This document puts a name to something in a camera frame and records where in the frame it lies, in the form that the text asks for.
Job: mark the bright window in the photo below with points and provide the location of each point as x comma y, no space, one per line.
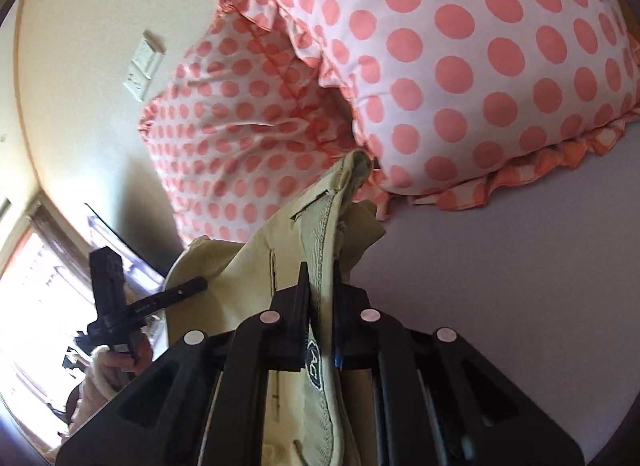
35,306

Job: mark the person's left hand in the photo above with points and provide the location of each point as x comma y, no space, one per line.
141,353

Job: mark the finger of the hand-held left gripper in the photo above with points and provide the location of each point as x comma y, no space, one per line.
170,293

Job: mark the large pink polka-dot pillow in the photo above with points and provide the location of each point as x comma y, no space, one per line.
450,70

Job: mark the small-dotted pink polka-dot pillow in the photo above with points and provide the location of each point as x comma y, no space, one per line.
225,120

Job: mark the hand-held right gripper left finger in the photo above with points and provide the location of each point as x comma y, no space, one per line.
294,326

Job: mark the white wall socket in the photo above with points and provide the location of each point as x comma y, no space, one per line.
136,86

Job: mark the beige pants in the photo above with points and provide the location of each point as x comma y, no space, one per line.
250,266

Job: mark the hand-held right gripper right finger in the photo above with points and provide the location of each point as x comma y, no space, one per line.
344,331

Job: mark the lavender bed sheet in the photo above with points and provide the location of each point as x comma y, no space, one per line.
500,296

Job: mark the white wall switch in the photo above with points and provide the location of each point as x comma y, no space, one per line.
149,59

